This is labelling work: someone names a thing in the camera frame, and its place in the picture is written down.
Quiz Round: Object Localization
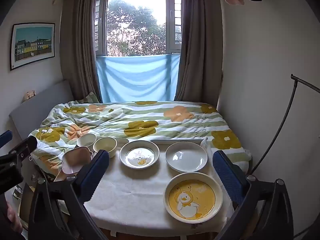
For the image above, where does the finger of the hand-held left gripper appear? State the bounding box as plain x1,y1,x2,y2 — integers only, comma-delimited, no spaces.
0,135,38,167
0,130,13,151

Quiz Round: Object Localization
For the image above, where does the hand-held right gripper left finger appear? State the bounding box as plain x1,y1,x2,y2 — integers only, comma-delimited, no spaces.
28,149,110,240

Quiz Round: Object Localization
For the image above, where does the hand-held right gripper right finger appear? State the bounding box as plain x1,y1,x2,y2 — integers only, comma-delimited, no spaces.
212,151,295,240

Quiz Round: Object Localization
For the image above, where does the pink flower-shaped dish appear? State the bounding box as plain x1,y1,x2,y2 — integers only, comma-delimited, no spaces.
61,147,94,175

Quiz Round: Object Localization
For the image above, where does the cream bowl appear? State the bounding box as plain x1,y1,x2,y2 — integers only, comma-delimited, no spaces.
93,137,118,158

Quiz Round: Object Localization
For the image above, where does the small white bowl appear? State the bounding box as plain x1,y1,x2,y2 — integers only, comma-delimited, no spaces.
76,133,97,148

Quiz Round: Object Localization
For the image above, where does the yellow duck print plate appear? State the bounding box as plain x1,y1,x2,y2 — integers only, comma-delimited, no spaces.
163,172,223,224

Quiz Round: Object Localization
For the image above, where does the plain white plate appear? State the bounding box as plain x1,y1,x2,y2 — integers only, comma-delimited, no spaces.
165,141,208,173

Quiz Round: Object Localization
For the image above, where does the white duck bowl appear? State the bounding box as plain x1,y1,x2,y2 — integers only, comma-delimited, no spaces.
119,140,160,169

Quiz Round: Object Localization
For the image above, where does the person's left hand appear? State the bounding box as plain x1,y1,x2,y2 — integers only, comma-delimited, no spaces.
6,201,25,233

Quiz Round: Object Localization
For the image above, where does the white floral tablecloth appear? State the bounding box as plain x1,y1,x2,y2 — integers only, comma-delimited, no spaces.
54,137,250,236

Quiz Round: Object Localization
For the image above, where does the small figurine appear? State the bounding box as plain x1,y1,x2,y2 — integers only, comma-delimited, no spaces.
24,90,37,103

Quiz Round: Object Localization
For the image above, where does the grey padded headboard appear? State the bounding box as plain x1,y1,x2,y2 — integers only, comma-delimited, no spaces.
9,79,74,140

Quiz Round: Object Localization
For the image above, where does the green striped pillow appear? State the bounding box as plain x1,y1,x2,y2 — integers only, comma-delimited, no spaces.
77,91,100,103

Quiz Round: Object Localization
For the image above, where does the green striped floral blanket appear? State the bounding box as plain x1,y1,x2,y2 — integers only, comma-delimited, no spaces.
27,101,253,180

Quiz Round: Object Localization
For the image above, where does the black lamp stand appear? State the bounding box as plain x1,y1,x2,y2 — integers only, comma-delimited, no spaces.
250,74,320,176

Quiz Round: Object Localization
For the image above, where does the framed houses picture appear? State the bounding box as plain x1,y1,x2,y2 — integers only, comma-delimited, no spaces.
10,22,56,71

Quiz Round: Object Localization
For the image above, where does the light blue cloth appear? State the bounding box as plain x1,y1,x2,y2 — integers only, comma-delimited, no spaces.
96,53,180,103

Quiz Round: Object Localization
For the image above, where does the window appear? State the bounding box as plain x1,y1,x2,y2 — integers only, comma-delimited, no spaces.
95,0,183,57

